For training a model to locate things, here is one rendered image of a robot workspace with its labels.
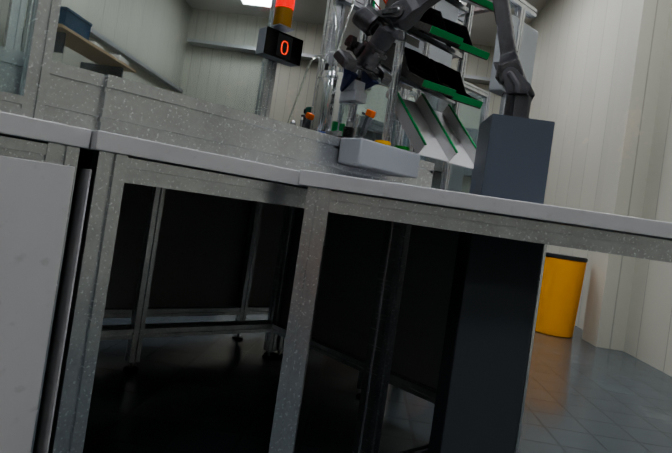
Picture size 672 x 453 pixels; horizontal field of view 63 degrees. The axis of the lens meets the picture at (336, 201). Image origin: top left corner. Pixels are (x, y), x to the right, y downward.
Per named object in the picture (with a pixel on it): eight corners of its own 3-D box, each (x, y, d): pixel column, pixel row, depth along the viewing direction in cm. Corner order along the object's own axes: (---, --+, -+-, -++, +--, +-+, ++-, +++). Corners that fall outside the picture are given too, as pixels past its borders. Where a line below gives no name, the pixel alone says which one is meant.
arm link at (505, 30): (509, -32, 138) (484, -24, 140) (504, -46, 131) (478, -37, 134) (529, 91, 133) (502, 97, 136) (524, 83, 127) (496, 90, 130)
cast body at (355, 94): (366, 104, 153) (369, 79, 153) (354, 100, 150) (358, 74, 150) (345, 105, 159) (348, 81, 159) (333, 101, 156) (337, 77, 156)
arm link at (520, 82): (533, 103, 133) (537, 77, 133) (528, 93, 125) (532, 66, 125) (505, 102, 136) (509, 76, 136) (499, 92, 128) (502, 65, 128)
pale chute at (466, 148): (476, 170, 178) (485, 160, 175) (447, 163, 171) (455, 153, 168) (442, 113, 195) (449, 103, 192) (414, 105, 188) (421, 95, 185)
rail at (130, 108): (429, 199, 151) (435, 160, 151) (99, 134, 91) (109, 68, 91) (414, 197, 155) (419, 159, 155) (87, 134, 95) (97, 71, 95)
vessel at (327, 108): (345, 137, 252) (357, 55, 253) (323, 131, 243) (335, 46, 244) (325, 137, 263) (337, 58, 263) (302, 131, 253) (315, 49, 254)
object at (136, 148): (553, 231, 185) (554, 222, 185) (95, 149, 83) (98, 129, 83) (293, 197, 288) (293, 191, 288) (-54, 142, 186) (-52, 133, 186)
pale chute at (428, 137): (449, 162, 168) (458, 152, 165) (416, 154, 160) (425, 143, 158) (415, 103, 185) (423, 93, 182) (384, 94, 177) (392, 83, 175)
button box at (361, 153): (417, 178, 136) (421, 153, 136) (358, 164, 122) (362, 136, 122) (396, 176, 141) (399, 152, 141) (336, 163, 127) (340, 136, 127)
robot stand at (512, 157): (542, 210, 123) (555, 121, 123) (479, 201, 124) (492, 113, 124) (524, 210, 137) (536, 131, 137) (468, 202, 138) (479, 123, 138)
